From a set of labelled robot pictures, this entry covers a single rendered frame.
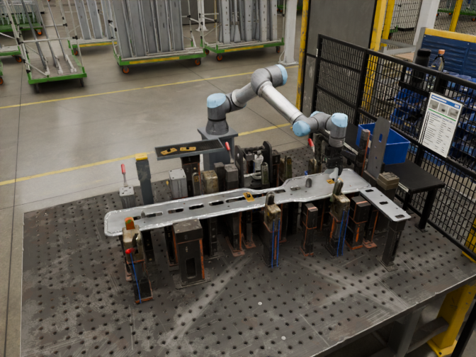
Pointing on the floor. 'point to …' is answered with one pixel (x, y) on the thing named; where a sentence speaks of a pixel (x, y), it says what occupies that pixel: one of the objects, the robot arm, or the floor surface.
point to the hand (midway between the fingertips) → (335, 178)
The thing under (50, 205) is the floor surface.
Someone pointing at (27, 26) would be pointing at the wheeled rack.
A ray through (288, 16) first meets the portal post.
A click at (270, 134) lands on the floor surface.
